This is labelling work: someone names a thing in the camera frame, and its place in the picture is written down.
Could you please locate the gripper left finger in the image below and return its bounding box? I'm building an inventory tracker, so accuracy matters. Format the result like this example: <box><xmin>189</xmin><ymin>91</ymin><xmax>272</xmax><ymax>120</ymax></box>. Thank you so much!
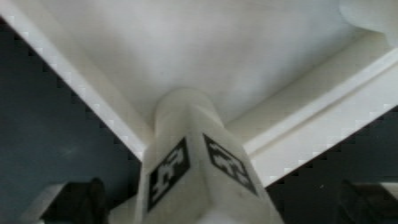
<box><xmin>20</xmin><ymin>178</ymin><xmax>109</xmax><ymax>224</ymax></box>

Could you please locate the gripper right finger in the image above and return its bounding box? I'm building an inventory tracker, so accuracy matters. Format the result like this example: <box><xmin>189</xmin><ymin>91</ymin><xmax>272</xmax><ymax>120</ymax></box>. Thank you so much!
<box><xmin>336</xmin><ymin>180</ymin><xmax>398</xmax><ymax>224</ymax></box>

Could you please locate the white table leg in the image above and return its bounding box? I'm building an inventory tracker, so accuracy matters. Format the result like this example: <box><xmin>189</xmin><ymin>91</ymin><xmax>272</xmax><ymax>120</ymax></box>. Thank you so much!
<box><xmin>135</xmin><ymin>89</ymin><xmax>285</xmax><ymax>224</ymax></box>
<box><xmin>340</xmin><ymin>0</ymin><xmax>398</xmax><ymax>47</ymax></box>

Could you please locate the white square table top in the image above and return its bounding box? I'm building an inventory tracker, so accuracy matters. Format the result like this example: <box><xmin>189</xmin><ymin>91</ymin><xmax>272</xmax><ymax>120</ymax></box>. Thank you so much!
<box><xmin>0</xmin><ymin>0</ymin><xmax>398</xmax><ymax>161</ymax></box>

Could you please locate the white U-shaped obstacle fence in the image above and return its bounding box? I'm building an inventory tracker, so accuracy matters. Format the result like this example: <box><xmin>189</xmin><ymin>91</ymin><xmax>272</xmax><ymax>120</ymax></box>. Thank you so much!
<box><xmin>253</xmin><ymin>65</ymin><xmax>398</xmax><ymax>186</ymax></box>

